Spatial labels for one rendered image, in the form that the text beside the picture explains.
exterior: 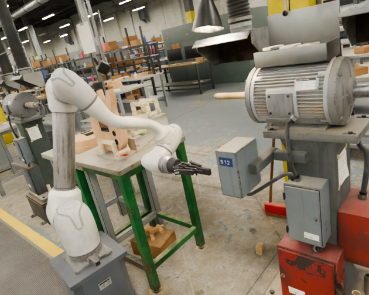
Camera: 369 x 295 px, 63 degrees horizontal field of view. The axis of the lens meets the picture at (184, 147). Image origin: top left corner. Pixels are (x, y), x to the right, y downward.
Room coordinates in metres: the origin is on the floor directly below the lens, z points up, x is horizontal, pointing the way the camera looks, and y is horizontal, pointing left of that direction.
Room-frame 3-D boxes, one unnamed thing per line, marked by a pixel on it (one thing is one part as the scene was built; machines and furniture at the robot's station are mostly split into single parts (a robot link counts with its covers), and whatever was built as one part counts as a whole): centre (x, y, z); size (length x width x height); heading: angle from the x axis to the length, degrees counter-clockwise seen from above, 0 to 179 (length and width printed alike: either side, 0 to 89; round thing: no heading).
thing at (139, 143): (2.00, 0.33, 0.98); 0.27 x 0.16 x 0.09; 42
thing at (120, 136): (1.90, 0.46, 1.17); 0.35 x 0.04 x 0.40; 42
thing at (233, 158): (1.09, -0.27, 0.99); 0.24 x 0.21 x 0.26; 45
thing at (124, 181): (1.63, 0.39, 0.45); 0.05 x 0.05 x 0.90; 45
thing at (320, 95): (1.20, -0.50, 1.25); 0.41 x 0.27 x 0.26; 45
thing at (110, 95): (1.80, 0.37, 1.32); 0.07 x 0.04 x 0.09; 42
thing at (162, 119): (2.10, 0.22, 1.02); 0.27 x 0.15 x 0.17; 42
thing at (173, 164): (1.37, 0.05, 0.97); 0.09 x 0.08 x 0.07; 45
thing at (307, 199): (1.05, -0.44, 0.93); 0.15 x 0.10 x 0.55; 45
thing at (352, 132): (1.16, -0.55, 1.11); 0.36 x 0.24 x 0.04; 45
